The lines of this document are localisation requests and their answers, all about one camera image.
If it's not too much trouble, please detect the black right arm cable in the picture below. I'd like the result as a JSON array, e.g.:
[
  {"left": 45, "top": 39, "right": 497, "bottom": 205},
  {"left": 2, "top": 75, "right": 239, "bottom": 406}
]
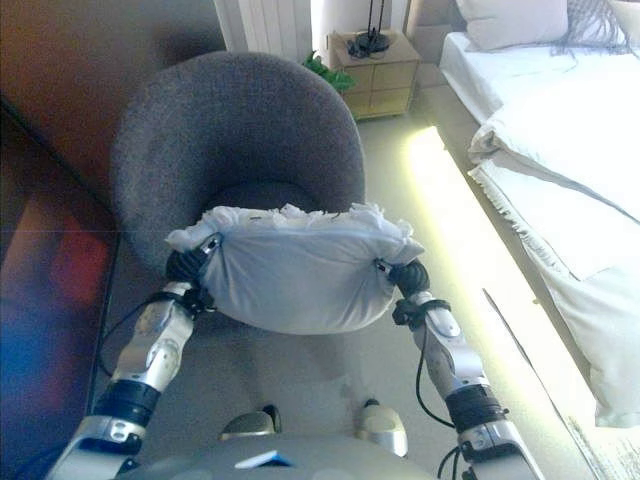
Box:
[{"left": 416, "top": 319, "right": 469, "bottom": 480}]

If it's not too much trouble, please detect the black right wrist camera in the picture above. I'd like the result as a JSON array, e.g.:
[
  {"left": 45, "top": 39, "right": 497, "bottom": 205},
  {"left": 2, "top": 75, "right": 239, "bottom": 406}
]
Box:
[{"left": 392, "top": 299, "right": 427, "bottom": 330}]

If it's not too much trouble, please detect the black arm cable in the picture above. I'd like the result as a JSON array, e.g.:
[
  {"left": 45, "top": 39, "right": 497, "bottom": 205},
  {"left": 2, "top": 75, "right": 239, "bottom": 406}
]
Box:
[
  {"left": 416, "top": 319, "right": 469, "bottom": 480},
  {"left": 96, "top": 293, "right": 174, "bottom": 380}
]

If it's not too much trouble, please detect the beige tufted headboard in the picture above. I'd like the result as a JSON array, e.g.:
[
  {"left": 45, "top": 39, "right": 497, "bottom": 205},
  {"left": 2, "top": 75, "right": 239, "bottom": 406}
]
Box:
[{"left": 403, "top": 0, "right": 470, "bottom": 67}]

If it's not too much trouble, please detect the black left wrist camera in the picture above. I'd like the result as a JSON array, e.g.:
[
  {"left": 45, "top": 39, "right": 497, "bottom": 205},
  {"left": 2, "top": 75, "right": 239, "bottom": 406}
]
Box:
[{"left": 182, "top": 288, "right": 217, "bottom": 315}]

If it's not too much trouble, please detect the beige patterned rug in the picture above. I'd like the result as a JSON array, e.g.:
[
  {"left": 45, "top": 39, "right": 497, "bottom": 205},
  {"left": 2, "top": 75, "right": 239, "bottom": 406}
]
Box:
[{"left": 567, "top": 415, "right": 640, "bottom": 480}]

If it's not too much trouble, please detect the beige wooden nightstand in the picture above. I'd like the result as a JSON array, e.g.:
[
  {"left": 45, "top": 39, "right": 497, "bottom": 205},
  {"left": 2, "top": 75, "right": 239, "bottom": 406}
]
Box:
[{"left": 327, "top": 29, "right": 422, "bottom": 121}]

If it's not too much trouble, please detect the large white bed pillow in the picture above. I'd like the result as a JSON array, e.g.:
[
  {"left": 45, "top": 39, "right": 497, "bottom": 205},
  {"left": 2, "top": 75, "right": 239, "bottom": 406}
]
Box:
[{"left": 454, "top": 0, "right": 571, "bottom": 52}]

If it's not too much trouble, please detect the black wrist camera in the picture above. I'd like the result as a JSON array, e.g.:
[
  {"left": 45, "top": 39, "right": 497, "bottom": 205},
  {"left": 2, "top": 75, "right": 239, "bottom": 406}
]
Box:
[
  {"left": 392, "top": 299, "right": 427, "bottom": 330},
  {"left": 182, "top": 288, "right": 217, "bottom": 315}
]

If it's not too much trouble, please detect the grey fringed throw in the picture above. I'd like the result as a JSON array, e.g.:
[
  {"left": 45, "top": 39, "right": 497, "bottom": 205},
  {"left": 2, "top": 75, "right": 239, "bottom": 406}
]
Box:
[{"left": 549, "top": 0, "right": 637, "bottom": 60}]

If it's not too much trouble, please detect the grey fabric armchair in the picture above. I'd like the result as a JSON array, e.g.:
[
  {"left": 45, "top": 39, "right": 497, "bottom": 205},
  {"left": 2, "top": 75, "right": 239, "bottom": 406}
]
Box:
[{"left": 110, "top": 49, "right": 366, "bottom": 282}]

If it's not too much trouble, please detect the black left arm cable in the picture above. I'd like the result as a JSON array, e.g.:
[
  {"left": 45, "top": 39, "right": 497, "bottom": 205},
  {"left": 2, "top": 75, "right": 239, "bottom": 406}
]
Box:
[{"left": 96, "top": 293, "right": 174, "bottom": 380}]

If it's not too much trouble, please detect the left robot hand black silver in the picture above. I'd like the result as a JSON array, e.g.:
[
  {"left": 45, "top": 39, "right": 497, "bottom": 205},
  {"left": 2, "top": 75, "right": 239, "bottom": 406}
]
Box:
[{"left": 165, "top": 235, "right": 223, "bottom": 292}]

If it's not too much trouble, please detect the green leafy plant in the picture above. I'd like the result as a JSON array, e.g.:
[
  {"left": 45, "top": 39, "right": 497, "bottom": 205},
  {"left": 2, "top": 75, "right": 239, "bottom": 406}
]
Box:
[{"left": 301, "top": 51, "right": 358, "bottom": 95}]

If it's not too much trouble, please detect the bed with white sheets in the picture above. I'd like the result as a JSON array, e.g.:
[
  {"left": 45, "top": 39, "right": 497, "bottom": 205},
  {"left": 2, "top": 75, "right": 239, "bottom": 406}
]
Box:
[{"left": 438, "top": 19, "right": 640, "bottom": 430}]

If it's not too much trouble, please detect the right robot hand black silver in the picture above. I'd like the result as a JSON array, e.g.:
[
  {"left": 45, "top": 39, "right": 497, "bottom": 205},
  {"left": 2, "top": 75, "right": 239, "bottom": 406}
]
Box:
[{"left": 374, "top": 258, "right": 431, "bottom": 300}]

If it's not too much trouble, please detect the glossy brown cabinet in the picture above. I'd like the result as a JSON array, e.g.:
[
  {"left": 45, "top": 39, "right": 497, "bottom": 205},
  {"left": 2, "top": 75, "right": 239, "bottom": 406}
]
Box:
[{"left": 0, "top": 97, "right": 121, "bottom": 480}]

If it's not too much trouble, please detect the silver robot torso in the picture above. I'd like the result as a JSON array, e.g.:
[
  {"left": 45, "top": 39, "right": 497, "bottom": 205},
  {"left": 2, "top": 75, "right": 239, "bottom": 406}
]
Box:
[{"left": 124, "top": 433, "right": 437, "bottom": 480}]

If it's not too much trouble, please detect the white fringed cushion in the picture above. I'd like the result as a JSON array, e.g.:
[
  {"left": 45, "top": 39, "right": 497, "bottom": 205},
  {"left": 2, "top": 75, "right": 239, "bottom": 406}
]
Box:
[{"left": 165, "top": 201, "right": 426, "bottom": 335}]

